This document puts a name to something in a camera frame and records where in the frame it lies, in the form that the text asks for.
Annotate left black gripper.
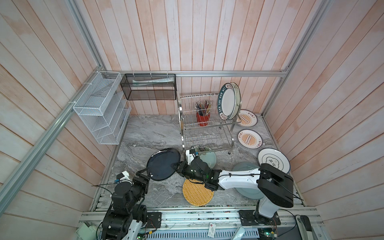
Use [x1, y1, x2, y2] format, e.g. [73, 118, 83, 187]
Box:
[126, 167, 152, 212]

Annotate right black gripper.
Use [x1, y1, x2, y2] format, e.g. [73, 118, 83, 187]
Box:
[170, 159, 206, 183]

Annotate dark blue glazed plate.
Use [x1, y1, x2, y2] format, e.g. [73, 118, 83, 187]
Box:
[147, 148, 181, 181]

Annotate silver metal dish rack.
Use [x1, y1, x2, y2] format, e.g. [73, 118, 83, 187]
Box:
[177, 93, 238, 154]

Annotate green rim white plate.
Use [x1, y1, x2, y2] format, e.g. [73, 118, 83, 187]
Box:
[217, 83, 235, 120]

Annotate cream floral plate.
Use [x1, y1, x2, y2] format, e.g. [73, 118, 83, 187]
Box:
[231, 82, 242, 119]

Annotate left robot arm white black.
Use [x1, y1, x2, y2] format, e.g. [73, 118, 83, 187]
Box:
[101, 169, 150, 240]

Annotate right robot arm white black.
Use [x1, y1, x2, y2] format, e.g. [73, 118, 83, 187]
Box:
[171, 156, 294, 219]

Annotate light green flower plate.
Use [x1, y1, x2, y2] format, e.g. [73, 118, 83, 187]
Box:
[194, 145, 217, 169]

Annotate yellow woven bamboo tray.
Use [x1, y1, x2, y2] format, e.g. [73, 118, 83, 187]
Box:
[183, 180, 214, 207]

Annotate red utensil cup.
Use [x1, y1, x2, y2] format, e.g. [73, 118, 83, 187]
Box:
[196, 113, 210, 127]

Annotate colourful chopsticks bundle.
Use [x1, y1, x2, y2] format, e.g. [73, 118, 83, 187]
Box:
[195, 100, 212, 116]

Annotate near orange sunburst plate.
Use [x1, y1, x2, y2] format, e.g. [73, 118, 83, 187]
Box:
[238, 129, 263, 150]

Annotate orange sunburst plate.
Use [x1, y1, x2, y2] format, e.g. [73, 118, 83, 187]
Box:
[237, 110, 258, 127]
[238, 129, 263, 150]

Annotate grey green large plate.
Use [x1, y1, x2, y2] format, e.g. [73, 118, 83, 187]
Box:
[232, 162, 265, 200]

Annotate far orange sunburst plate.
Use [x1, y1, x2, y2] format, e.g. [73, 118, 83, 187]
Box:
[237, 110, 258, 127]

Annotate white plate black rings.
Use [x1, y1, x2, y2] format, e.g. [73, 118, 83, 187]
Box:
[257, 147, 291, 174]

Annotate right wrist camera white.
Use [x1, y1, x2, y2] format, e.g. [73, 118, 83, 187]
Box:
[186, 149, 200, 165]

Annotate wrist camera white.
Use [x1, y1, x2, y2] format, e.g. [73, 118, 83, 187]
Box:
[114, 171, 133, 184]
[186, 149, 200, 165]

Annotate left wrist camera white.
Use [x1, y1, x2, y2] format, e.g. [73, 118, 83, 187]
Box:
[114, 171, 133, 184]

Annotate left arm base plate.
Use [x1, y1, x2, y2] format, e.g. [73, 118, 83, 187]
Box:
[142, 212, 162, 229]

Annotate white wire mesh shelf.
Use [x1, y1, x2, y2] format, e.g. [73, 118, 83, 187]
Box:
[74, 71, 132, 145]

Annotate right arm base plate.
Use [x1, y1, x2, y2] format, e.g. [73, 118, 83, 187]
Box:
[238, 210, 281, 227]

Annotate black mesh wall basket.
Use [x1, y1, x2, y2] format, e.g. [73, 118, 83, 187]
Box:
[120, 73, 177, 101]

